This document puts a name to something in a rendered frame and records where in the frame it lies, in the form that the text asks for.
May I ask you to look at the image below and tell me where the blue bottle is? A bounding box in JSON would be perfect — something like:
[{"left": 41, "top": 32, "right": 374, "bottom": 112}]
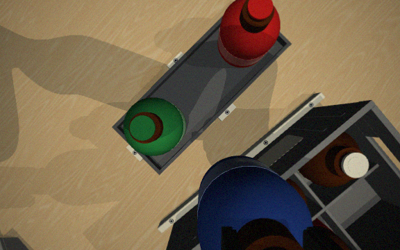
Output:
[{"left": 197, "top": 156, "right": 313, "bottom": 250}]

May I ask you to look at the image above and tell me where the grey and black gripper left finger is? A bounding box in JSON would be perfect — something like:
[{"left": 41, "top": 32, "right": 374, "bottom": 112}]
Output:
[{"left": 221, "top": 226, "right": 242, "bottom": 250}]

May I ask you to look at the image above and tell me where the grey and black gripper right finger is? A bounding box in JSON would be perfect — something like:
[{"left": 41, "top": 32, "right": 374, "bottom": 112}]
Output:
[{"left": 303, "top": 227, "right": 343, "bottom": 250}]

